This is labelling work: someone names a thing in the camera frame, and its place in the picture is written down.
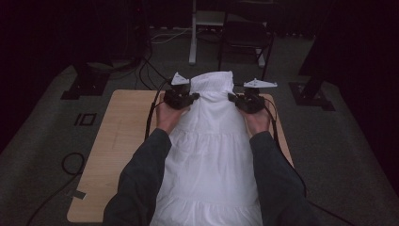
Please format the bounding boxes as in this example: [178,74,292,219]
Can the black folding chair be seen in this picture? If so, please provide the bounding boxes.
[216,20,276,83]

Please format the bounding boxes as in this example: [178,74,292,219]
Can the white tiered skirt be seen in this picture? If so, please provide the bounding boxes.
[150,70,264,226]

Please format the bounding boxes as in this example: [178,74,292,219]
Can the grey tape piece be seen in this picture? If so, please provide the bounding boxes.
[71,189,88,201]

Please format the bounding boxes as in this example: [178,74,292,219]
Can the dark equipment tower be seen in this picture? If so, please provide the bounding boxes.
[123,0,150,65]

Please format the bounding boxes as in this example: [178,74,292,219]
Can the looped black floor cable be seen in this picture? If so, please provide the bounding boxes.
[24,152,87,226]

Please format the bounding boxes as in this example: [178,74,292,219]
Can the person's right hand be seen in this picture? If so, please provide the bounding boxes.
[239,106,273,137]

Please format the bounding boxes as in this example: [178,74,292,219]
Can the white floor cable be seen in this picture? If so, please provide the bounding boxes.
[150,27,193,44]

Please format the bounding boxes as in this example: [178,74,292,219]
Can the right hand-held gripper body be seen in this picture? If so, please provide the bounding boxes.
[236,77,279,115]

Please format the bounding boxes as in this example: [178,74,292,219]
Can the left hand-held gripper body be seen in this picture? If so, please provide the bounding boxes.
[163,72,193,111]

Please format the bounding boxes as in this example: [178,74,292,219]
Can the black floor cables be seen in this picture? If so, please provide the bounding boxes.
[135,46,173,91]

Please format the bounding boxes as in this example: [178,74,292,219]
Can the white metal desk frame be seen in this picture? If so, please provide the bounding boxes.
[188,0,267,69]

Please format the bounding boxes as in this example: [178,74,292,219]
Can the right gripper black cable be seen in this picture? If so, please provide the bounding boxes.
[263,97,357,226]

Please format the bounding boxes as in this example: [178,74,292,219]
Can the black stand with square base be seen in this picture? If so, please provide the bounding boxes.
[60,60,111,101]
[288,72,336,112]

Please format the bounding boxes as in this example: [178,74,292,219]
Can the person's left hand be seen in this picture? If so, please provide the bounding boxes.
[155,101,191,136]

